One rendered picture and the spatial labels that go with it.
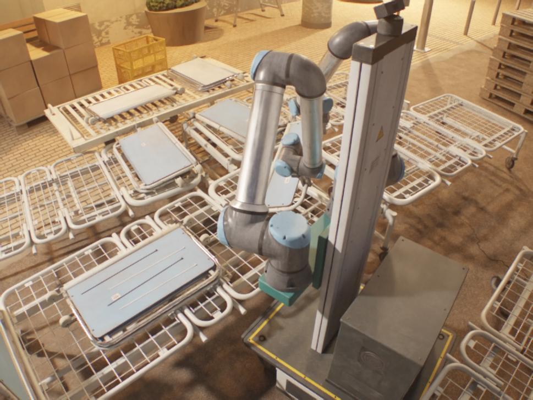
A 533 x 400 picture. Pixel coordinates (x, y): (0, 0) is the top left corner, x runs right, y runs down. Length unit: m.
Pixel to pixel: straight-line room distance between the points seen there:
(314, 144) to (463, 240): 1.92
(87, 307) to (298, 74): 1.42
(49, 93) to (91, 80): 0.56
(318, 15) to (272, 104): 6.70
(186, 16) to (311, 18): 2.48
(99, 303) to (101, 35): 6.33
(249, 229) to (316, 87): 0.55
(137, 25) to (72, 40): 3.11
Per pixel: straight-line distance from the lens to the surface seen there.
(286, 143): 1.89
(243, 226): 1.41
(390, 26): 1.16
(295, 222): 1.40
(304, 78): 1.39
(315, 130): 1.59
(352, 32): 1.65
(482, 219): 3.58
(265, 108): 1.40
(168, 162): 2.79
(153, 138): 3.11
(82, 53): 5.23
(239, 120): 3.26
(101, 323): 1.96
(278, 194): 2.18
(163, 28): 7.11
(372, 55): 1.05
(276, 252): 1.40
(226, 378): 2.31
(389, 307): 1.58
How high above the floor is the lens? 2.08
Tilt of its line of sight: 39 degrees down
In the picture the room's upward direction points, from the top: straight up
